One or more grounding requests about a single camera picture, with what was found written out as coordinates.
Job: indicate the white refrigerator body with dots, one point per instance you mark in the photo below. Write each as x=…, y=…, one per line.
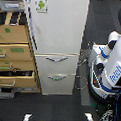
x=57, y=28

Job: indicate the bottom fridge drawer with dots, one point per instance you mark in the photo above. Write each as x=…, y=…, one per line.
x=57, y=84

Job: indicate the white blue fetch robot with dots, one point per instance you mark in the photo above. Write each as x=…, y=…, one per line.
x=105, y=69

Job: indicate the middle fridge drawer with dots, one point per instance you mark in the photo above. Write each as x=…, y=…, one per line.
x=56, y=64

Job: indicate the wooden drawer cabinet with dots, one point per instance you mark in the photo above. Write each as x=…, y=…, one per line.
x=17, y=61

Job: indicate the fridge drawer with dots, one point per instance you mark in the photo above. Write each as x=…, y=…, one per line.
x=56, y=64
x=57, y=84

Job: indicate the green android sticker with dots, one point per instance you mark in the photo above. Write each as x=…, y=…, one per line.
x=41, y=6

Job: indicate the grey box on cabinet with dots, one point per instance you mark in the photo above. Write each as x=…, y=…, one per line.
x=11, y=6

